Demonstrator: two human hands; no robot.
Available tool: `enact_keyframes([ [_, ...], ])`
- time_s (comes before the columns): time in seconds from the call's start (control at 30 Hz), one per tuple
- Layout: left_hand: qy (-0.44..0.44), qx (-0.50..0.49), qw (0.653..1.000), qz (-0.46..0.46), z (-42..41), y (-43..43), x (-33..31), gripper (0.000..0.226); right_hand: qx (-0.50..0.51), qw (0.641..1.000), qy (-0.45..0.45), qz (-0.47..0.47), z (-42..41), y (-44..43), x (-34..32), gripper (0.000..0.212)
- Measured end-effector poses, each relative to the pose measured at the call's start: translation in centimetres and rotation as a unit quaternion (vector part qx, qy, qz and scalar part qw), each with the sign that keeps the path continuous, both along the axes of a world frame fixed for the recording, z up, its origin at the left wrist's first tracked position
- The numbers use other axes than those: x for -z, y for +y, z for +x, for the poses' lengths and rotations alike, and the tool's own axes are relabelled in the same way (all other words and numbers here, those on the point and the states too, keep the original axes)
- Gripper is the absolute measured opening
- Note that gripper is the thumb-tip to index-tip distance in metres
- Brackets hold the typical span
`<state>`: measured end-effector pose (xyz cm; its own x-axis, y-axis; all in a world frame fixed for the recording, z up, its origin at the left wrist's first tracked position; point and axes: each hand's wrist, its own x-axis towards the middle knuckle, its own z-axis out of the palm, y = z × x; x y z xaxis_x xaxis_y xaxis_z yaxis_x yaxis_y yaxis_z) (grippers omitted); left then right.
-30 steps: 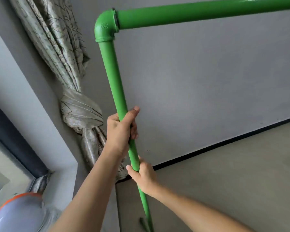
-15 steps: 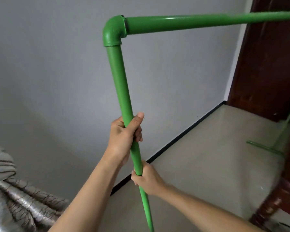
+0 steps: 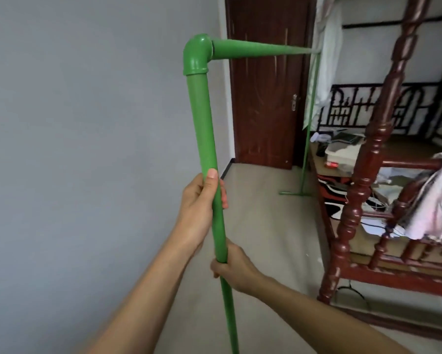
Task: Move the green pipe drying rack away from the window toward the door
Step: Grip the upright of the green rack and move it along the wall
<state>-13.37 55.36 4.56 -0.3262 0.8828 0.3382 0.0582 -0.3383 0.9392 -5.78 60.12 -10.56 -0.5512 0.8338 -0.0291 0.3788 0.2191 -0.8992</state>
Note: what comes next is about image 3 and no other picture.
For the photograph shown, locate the person's right hand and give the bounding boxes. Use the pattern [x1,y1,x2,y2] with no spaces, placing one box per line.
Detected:
[210,239,266,296]

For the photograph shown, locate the person's left hand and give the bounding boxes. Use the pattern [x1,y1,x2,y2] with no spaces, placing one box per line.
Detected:
[174,168,229,255]

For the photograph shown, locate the green plastic pipe rack frame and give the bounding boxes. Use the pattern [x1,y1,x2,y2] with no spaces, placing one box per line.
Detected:
[183,33,322,354]

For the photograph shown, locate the person's right forearm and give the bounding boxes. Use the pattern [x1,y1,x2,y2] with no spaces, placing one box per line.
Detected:
[251,275,415,354]

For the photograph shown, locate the person's left forearm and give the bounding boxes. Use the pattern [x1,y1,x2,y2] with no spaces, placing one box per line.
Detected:
[83,232,204,354]

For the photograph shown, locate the dark brown wooden door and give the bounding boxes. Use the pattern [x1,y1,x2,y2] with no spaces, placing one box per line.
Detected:
[225,0,318,170]

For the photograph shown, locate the black white red patterned blanket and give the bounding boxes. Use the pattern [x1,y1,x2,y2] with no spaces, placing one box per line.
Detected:
[318,175,355,222]

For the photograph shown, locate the white flat box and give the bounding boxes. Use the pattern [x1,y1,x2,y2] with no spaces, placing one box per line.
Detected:
[324,141,366,163]

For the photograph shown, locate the dark green book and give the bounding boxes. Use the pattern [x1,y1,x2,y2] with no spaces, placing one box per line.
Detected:
[333,132,366,145]

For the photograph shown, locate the black metal bed railing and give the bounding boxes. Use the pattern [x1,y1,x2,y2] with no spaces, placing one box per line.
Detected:
[317,82,442,138]

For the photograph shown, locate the white hanging curtain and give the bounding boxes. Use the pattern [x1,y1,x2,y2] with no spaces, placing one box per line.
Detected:
[303,0,344,130]

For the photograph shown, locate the pink and white cloth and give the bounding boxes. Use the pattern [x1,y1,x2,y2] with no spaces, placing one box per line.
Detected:
[402,152,442,242]

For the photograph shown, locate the red wooden bed frame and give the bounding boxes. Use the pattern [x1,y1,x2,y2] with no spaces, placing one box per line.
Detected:
[317,0,442,344]

